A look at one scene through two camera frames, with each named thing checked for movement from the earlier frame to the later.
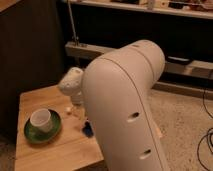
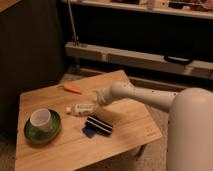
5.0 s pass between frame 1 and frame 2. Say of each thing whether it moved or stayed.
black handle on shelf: stayed
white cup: stayed
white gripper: moved
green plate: stayed
